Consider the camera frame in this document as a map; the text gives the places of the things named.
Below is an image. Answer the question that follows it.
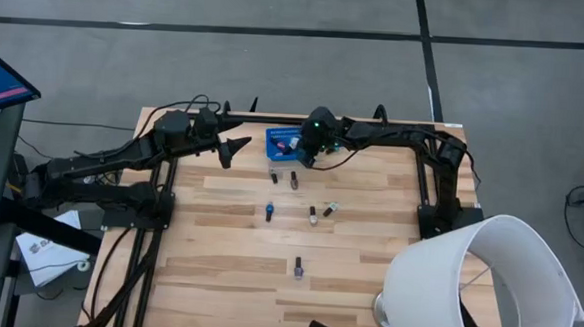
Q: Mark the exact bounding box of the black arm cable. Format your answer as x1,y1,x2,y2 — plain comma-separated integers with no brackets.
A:
132,90,224,146
310,145,363,174

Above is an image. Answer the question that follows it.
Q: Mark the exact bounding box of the silver lamp base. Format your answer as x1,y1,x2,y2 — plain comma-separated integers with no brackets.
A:
370,290,397,327

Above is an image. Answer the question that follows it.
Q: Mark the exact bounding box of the white lamp shade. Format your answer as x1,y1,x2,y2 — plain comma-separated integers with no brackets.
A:
380,207,584,327

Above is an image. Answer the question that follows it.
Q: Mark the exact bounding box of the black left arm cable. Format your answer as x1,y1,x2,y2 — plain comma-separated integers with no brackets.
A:
132,90,224,146

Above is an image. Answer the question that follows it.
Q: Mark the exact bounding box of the black desk base bar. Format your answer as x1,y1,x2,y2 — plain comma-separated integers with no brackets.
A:
0,195,106,258

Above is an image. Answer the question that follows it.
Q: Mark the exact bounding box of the computer monitor blue screen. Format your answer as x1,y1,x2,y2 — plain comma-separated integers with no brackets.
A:
0,41,45,120

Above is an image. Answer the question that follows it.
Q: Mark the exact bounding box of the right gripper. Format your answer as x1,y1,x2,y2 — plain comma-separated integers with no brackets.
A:
299,105,341,171

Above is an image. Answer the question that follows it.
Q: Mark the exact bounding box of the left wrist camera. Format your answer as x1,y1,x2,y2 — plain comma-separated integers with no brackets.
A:
194,106,222,141

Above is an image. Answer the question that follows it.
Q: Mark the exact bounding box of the blue plastic basket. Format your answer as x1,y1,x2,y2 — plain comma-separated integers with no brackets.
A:
263,125,308,164

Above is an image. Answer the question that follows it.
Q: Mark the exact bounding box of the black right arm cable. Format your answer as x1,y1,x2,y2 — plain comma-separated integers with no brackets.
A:
310,145,363,174

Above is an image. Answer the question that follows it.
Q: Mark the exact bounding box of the white printed paper sheet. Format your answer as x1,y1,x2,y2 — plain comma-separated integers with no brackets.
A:
13,206,94,291

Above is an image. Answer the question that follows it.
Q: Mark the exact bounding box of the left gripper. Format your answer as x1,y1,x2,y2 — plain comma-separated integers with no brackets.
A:
187,114,254,171

